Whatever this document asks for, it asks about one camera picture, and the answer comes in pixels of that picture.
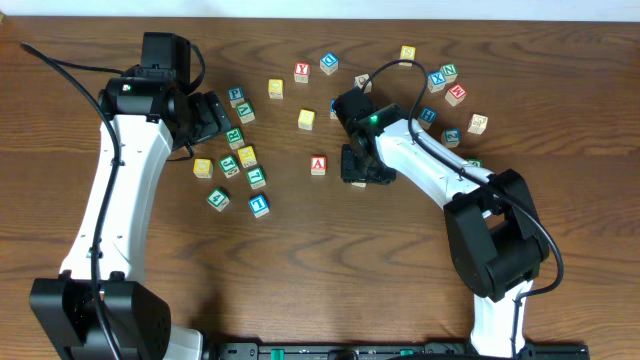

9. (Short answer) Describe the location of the green L block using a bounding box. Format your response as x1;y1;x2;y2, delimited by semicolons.
246;167;266;190

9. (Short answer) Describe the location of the yellow G block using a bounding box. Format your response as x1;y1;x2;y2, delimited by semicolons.
193;158;214;179

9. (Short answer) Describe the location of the plain block right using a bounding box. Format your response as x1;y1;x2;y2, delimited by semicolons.
467;114;488;135

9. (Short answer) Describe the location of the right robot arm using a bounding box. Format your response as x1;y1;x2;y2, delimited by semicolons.
332;100;549;358

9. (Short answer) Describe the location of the blue T block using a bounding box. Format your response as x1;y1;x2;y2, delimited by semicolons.
248;194;270;218

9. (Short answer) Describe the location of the blue d block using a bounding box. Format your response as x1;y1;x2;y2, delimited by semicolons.
329;99;338;120
319;52;339;75

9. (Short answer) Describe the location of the green R block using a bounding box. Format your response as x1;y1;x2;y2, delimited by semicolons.
225;128;245;150

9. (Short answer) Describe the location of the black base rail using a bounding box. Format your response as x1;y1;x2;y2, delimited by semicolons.
201;342;591;360

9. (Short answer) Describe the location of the green N block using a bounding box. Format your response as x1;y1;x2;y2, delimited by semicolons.
440;63;459;84

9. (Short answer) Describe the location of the yellow s block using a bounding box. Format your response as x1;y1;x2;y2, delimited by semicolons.
399;45;416;66
298;109;315;131

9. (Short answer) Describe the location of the red M block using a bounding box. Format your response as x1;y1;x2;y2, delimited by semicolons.
445;84;467;107

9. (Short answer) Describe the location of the blue 2 block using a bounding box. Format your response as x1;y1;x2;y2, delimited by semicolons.
441;128;461;148

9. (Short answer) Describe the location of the green 4 block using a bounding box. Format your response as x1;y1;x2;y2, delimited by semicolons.
206;187;230;212

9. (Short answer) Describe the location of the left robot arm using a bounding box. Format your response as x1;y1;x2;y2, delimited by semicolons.
29;77;231;359

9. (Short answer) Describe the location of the blue P block left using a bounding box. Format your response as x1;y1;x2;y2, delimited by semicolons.
227;86;246;108

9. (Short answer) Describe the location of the blue D block middle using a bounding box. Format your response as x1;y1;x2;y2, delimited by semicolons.
329;99;338;120

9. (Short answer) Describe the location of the red Y block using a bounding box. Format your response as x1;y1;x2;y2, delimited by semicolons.
294;62;311;83

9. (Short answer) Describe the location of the green J block right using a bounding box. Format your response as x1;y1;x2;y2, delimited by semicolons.
467;159;483;167

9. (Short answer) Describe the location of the blue X block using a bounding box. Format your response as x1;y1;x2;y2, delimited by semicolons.
427;71;447;93

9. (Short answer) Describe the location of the yellow S block top right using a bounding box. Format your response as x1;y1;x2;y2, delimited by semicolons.
399;45;416;66

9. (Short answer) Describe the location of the blue D block top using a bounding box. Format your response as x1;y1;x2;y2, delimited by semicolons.
319;52;339;75

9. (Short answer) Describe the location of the green j block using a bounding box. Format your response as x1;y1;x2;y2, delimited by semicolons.
219;155;240;178
467;159;483;167

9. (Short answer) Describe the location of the red A block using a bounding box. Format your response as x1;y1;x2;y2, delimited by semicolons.
310;155;327;176

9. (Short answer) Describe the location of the yellow S block middle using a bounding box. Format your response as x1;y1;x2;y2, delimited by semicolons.
298;109;315;131

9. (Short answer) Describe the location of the blue H block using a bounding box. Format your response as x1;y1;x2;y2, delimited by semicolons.
418;107;437;130

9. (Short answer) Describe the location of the plain picture block centre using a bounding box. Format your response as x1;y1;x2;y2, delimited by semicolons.
354;74;373;93

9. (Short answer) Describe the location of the green J block left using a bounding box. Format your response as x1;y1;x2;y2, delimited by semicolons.
219;155;240;178

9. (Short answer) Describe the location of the green V block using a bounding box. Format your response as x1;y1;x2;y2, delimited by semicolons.
236;101;255;124

